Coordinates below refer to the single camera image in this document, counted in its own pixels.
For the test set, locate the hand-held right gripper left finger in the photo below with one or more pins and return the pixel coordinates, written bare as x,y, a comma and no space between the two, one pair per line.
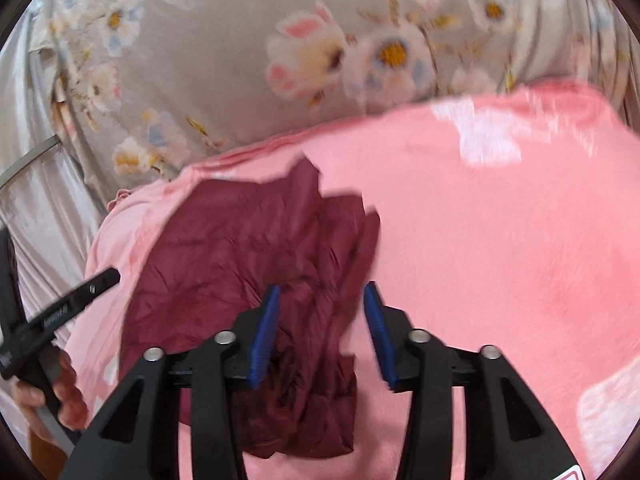
264,332

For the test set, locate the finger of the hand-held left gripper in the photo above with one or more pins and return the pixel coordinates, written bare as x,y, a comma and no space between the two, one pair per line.
90,287

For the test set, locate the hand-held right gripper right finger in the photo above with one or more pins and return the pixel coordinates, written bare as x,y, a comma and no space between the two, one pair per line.
377,335

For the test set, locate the maroon jacket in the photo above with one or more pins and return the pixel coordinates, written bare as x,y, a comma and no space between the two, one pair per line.
225,250

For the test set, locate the person's left forearm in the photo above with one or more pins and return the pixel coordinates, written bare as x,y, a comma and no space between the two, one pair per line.
47,452

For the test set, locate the person's left hand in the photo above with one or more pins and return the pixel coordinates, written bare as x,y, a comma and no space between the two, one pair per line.
67,400

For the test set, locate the white satin cloth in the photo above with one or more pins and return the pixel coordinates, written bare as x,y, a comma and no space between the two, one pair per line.
50,210

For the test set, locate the pink blanket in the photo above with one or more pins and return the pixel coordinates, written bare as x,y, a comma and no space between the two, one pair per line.
500,235

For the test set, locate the grey floral bedsheet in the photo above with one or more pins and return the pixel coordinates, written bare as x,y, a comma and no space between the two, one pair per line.
225,85

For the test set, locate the metal rail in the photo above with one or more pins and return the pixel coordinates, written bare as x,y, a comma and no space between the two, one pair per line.
30,157

